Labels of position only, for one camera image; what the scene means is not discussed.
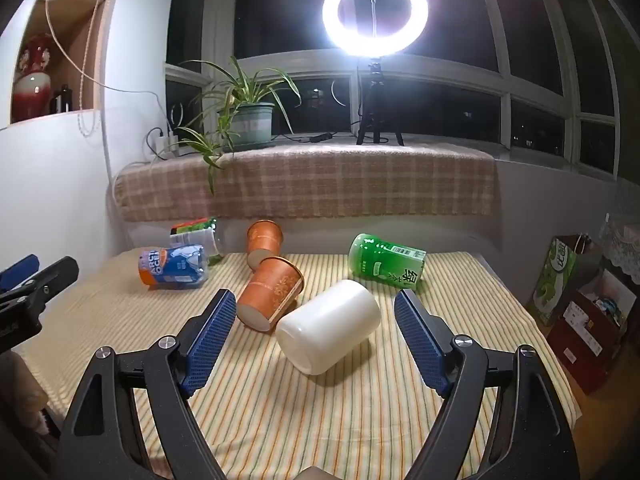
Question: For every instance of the green white carton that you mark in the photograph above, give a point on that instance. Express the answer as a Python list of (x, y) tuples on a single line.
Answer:
[(557, 280)]

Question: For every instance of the wooden shelf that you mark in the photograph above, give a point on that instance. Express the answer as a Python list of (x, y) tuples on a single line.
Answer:
[(75, 20)]

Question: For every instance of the orange paper cup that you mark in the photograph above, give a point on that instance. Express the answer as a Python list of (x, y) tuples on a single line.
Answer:
[(264, 240), (270, 291)]

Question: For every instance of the white cup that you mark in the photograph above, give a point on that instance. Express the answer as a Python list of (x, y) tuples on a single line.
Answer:
[(327, 327)]

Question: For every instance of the plaid blanket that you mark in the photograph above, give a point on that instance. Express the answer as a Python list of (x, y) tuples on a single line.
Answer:
[(325, 185)]

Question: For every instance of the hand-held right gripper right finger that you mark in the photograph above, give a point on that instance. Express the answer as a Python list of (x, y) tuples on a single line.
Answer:
[(419, 337)]

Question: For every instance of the black bottle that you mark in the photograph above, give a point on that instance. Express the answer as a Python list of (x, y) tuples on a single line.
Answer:
[(62, 99)]

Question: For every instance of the red white vase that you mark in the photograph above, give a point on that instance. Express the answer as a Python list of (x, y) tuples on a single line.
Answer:
[(31, 92)]

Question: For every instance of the white window frame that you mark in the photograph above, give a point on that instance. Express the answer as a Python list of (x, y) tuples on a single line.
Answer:
[(450, 72)]

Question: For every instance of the black tripod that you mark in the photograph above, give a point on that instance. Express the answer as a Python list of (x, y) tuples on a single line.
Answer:
[(374, 110)]

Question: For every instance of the blue orange cut bottle cup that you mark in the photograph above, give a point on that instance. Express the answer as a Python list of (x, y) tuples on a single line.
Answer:
[(175, 266)]

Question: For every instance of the green cut bottle cup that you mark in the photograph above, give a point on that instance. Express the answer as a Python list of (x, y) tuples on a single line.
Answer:
[(377, 257)]

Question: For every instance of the white power strip with plugs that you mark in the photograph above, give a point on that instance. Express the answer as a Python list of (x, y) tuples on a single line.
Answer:
[(162, 142)]

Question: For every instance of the striped tablecloth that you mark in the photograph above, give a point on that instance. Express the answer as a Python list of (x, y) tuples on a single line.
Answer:
[(305, 415)]

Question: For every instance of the white lace cloth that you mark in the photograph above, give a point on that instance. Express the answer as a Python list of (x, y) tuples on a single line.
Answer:
[(622, 240)]

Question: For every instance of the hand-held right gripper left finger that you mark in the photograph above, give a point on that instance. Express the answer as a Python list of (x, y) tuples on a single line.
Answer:
[(212, 332)]

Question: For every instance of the red cardboard box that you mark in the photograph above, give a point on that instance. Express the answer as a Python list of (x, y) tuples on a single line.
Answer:
[(585, 340)]

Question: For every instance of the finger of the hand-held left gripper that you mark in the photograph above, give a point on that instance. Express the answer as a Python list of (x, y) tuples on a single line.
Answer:
[(55, 275), (20, 266)]

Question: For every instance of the potted spider plant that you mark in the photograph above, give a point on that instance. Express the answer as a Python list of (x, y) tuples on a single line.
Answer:
[(252, 122)]

